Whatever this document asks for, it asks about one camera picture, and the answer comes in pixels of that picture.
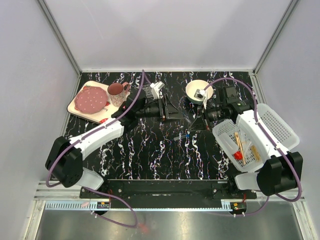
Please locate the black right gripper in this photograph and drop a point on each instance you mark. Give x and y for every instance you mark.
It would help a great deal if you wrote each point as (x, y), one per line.
(203, 123)

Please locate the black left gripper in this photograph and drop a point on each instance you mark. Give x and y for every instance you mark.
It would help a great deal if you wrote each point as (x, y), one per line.
(168, 111)

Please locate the blue cap tube horizontal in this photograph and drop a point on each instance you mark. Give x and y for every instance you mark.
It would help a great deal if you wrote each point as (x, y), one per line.
(180, 137)

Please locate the wooden test tube clamp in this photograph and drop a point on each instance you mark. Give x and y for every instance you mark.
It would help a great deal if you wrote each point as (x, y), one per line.
(237, 138)

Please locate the white wash bottle red cap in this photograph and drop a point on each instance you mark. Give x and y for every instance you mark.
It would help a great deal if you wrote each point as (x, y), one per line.
(231, 146)

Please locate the blue cap tube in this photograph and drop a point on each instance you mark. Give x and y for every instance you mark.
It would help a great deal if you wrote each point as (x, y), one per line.
(186, 114)

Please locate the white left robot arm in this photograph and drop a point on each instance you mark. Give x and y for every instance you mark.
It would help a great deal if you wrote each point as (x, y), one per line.
(65, 160)

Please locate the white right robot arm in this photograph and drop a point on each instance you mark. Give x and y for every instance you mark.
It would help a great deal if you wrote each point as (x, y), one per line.
(278, 174)

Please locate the cream green bowl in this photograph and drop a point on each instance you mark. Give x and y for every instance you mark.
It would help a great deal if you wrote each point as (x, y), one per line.
(191, 89)

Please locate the clear test tube rack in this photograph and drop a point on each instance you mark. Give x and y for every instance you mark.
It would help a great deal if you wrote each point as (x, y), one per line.
(149, 91)

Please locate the pink floral mug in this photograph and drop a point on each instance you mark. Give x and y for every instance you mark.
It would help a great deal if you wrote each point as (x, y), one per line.
(118, 92)

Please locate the pink dotted plate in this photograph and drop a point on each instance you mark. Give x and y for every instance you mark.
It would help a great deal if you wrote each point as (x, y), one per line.
(91, 100)

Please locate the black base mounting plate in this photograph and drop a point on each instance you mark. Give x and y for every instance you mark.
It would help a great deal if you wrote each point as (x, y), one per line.
(174, 194)

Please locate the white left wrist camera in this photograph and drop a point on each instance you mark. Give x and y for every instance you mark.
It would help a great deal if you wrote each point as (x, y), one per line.
(155, 89)

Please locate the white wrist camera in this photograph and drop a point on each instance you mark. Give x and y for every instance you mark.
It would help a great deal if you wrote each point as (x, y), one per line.
(201, 97)
(155, 89)

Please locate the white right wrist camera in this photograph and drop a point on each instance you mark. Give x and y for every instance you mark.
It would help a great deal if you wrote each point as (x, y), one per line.
(201, 97)

